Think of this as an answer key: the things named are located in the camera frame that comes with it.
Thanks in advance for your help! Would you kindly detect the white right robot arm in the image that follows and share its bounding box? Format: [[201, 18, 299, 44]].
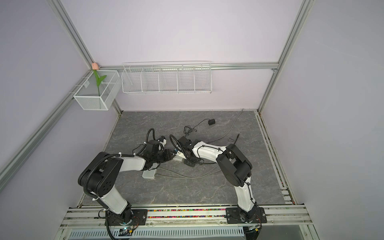
[[170, 135, 258, 223]]

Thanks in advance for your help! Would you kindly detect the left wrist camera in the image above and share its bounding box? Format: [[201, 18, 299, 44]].
[[158, 136, 167, 146]]

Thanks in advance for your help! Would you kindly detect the white network switch box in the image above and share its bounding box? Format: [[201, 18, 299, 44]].
[[173, 156, 183, 162]]

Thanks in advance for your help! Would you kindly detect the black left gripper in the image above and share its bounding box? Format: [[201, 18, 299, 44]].
[[152, 149, 176, 164]]

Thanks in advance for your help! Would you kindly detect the front aluminium rail base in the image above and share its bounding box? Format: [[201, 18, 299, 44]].
[[55, 205, 319, 240]]

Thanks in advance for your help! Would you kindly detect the white wire basket long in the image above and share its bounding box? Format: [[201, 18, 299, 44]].
[[122, 61, 213, 94]]

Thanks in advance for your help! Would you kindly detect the aluminium frame rail right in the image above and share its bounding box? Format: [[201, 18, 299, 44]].
[[255, 111, 297, 205]]

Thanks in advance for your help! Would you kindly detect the grey ethernet cable curved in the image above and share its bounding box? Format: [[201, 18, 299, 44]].
[[208, 109, 245, 144]]

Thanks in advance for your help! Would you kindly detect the white mesh basket small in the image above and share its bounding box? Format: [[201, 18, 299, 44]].
[[74, 70, 122, 111]]

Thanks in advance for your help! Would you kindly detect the black power adapter small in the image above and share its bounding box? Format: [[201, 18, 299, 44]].
[[182, 118, 217, 137]]

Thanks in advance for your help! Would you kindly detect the artificial pink tulip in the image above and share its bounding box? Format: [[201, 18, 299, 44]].
[[92, 63, 107, 97]]

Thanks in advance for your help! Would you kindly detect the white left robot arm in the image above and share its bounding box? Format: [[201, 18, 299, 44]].
[[78, 128, 172, 225]]

